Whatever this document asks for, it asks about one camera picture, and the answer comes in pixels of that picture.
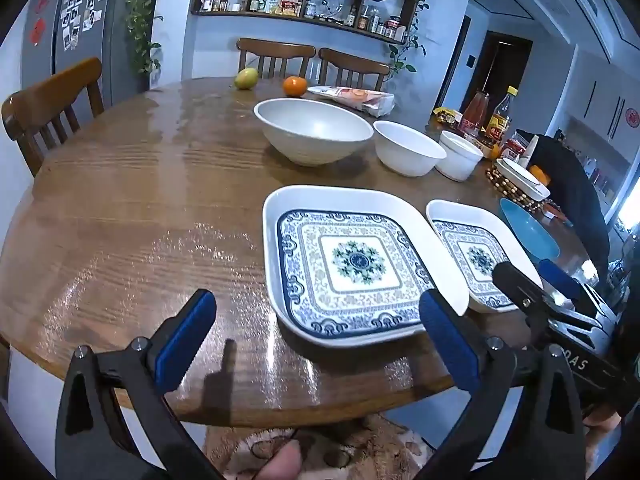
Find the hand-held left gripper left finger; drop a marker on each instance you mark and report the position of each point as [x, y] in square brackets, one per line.
[187, 330]

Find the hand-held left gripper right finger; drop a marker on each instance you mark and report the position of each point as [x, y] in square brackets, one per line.
[447, 340]

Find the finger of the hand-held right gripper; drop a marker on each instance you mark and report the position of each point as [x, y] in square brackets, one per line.
[557, 275]
[515, 285]

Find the plain blue plate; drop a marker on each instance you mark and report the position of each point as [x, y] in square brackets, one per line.
[530, 232]

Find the small blue patterned square plate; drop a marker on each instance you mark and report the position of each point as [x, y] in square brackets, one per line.
[475, 250]

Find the large blue patterned square plate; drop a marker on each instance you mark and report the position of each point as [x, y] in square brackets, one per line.
[355, 260]

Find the small straight-sided white bowl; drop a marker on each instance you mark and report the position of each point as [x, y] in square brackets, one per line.
[457, 157]

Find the medium white bowl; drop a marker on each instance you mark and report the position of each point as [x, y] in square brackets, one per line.
[407, 152]

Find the large white bowl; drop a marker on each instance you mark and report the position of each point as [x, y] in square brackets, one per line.
[310, 130]

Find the person's left hand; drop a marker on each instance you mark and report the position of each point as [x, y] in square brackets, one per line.
[282, 465]

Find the black jacket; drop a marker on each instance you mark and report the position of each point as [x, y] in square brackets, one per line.
[575, 200]

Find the white rectangular dish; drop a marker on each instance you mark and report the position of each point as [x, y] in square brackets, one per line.
[525, 185]

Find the wooden bead trivet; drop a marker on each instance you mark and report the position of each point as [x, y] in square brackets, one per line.
[505, 187]

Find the large orange fruit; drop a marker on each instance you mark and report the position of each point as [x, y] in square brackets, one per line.
[541, 175]

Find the row of assorted bottles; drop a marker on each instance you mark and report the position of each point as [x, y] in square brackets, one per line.
[597, 172]

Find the black-rimmed white bowl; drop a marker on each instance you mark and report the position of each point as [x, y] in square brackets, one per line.
[517, 167]

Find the white squeeze bottle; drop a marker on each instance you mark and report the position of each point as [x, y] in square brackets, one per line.
[528, 152]

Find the red-lidded jar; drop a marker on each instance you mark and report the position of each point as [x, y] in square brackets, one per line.
[511, 150]

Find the small orange fruit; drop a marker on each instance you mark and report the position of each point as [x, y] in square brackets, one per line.
[495, 152]

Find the brown paw print fleece cloth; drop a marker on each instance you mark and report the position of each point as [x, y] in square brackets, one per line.
[350, 445]

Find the brown sauce jar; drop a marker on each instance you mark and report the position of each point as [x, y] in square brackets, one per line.
[484, 144]

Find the yellow-capped vinegar bottle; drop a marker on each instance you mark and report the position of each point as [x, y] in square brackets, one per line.
[500, 120]

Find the red sauce bottle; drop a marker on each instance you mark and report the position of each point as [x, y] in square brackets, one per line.
[475, 115]

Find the yellow black snack pack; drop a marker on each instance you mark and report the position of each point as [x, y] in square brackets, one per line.
[447, 116]

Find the wide dark wooden door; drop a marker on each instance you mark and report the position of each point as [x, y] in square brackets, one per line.
[507, 70]

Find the narrow dark wooden door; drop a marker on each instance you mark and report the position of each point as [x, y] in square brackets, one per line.
[457, 60]

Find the white pink food packet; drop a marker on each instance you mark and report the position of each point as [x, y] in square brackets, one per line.
[360, 97]

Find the green pear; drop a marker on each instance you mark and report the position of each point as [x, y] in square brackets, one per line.
[246, 79]

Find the green vine beside shelf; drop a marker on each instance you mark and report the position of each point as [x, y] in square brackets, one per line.
[412, 42]

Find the orange tangerine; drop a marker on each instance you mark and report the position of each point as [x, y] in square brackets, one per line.
[295, 87]

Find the wooden dining chair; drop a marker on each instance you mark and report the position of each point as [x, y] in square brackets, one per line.
[355, 62]
[275, 50]

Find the wooden chair with curved back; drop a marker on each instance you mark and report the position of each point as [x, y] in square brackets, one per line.
[50, 90]

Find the row of spice jars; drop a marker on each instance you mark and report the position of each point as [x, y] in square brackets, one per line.
[375, 22]

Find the grey refrigerator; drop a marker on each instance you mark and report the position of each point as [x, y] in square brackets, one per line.
[115, 35]

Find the long green hanging vine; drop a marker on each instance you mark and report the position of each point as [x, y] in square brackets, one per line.
[142, 20]

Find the group of fridge photo magnets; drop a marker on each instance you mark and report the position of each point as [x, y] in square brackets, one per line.
[75, 15]

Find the red yellow food packet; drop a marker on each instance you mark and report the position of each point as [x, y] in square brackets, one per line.
[287, 6]

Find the round glass lid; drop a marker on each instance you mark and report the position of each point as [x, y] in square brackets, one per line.
[325, 4]

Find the white wall cabinets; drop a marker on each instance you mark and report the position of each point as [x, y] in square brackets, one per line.
[600, 100]

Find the dark wooden wall shelf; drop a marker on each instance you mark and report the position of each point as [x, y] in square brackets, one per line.
[280, 14]

